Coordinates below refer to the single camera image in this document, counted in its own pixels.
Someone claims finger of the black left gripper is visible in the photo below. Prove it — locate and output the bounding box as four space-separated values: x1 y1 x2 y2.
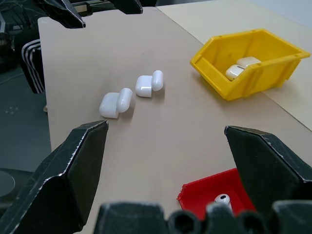
116 0 144 15
39 0 87 29

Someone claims black garment with white stripes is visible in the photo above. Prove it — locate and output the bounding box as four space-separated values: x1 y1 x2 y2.
21 39 46 95

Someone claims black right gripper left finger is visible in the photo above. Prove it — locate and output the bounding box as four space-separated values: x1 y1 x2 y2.
0 120 109 234

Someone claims white earbud case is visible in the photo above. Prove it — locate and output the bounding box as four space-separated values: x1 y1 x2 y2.
225 64 247 81
98 87 134 120
135 70 165 98

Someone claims grey round base plate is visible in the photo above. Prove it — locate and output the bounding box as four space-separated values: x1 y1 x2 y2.
0 170 16 197

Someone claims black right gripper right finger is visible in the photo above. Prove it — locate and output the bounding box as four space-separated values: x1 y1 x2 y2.
224 125 312 211

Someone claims yellow plastic bin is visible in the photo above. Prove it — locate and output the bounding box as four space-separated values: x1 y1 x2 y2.
189 28 312 101

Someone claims red plastic tray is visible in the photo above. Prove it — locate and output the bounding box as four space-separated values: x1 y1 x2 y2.
176 168 257 221

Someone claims white earbud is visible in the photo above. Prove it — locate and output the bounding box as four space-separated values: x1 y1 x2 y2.
214 193 233 213

